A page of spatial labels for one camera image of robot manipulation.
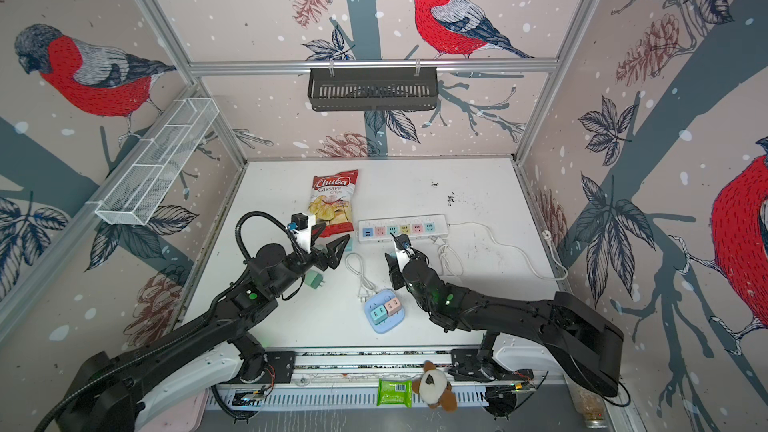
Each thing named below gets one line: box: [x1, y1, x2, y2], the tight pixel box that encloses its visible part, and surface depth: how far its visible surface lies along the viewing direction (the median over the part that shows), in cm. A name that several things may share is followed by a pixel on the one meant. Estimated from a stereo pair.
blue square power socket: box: [364, 288, 405, 334], surface depth 80 cm
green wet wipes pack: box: [376, 378, 413, 408], surface depth 71 cm
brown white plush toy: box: [411, 360, 458, 412], surface depth 70 cm
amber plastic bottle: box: [570, 384, 608, 429], surface depth 66 cm
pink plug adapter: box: [384, 297, 402, 316], surface depth 78 cm
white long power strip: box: [358, 215, 449, 243], surface depth 100 cm
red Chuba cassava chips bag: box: [308, 169, 359, 238], surface depth 105 cm
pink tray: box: [140, 389, 209, 432], surface depth 67 cm
